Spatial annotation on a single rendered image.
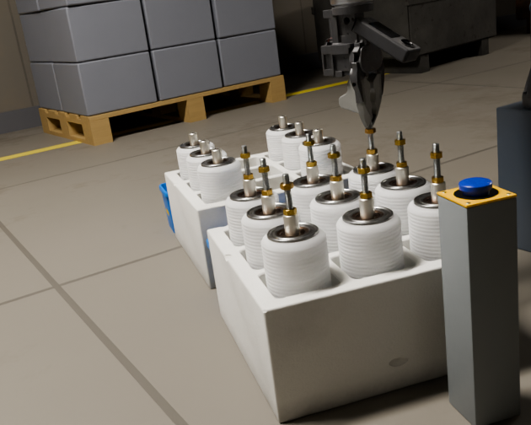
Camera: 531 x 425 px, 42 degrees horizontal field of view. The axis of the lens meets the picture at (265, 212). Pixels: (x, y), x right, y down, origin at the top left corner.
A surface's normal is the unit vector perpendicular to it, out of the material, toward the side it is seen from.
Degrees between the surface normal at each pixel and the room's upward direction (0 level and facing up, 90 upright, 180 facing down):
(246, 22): 90
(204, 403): 0
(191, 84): 90
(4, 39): 90
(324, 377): 90
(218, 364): 0
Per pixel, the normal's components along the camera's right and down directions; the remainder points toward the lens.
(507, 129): -0.85, 0.26
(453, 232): -0.95, 0.21
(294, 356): 0.28, 0.26
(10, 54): 0.51, 0.20
